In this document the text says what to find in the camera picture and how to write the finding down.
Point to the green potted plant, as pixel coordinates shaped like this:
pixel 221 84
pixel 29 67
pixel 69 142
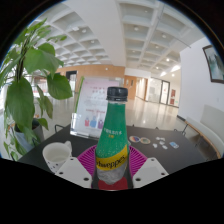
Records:
pixel 20 100

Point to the ceiling lights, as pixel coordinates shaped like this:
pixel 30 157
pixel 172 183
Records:
pixel 136 28

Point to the white polka dot mug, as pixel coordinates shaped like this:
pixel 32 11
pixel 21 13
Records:
pixel 56 155

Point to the clear acrylic sign stand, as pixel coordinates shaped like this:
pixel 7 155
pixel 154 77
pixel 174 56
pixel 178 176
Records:
pixel 95 106

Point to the glass double door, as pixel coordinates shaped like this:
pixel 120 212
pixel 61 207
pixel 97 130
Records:
pixel 155 90

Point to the dark framed landscape picture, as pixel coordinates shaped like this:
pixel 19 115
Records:
pixel 216 65

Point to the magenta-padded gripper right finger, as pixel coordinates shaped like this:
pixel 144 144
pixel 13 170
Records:
pixel 150 171

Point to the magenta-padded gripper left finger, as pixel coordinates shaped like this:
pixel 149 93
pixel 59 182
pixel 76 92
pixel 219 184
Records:
pixel 75 171

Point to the small white sticker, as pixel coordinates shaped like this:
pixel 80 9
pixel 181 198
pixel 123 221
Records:
pixel 160 138
pixel 165 147
pixel 155 145

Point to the green drink bottle yellow label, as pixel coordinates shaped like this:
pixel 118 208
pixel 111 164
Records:
pixel 111 140

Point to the small blue white card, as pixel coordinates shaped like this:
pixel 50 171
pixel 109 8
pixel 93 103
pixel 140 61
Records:
pixel 174 145

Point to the long white bench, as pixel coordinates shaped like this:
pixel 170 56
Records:
pixel 210 128

